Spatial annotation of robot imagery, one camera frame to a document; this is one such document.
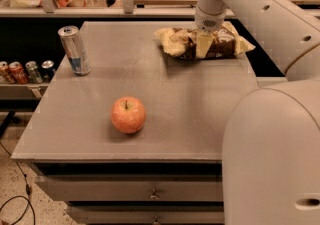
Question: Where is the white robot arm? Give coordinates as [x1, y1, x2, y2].
[195, 0, 320, 225]

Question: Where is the brown chip bag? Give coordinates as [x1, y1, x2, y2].
[155, 22, 255, 60]

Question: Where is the drawer with knob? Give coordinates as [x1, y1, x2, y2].
[66, 206, 225, 225]
[35, 176, 223, 202]

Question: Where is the silver blue energy drink can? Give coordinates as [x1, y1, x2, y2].
[58, 26, 91, 76]

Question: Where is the grey low shelf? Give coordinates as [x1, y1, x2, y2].
[0, 83, 49, 100]

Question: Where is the upper drawer with knob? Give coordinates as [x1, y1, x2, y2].
[35, 176, 223, 202]

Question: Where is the lower drawer with knob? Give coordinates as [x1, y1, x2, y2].
[66, 206, 225, 225]

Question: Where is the red orange soda can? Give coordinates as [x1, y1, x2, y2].
[9, 61, 29, 84]

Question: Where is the green silver soda can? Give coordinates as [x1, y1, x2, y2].
[26, 61, 43, 84]

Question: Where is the red apple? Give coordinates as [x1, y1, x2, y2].
[111, 96, 146, 134]

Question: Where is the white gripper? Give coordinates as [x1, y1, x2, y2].
[194, 7, 227, 59]

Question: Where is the grey drawer cabinet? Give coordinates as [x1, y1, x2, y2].
[13, 22, 259, 225]

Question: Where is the red soda can far left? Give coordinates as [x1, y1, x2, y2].
[0, 61, 15, 84]

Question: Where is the blue silver soda can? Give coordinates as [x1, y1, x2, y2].
[42, 60, 56, 80]

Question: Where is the black cable on left floor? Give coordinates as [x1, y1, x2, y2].
[0, 142, 37, 225]

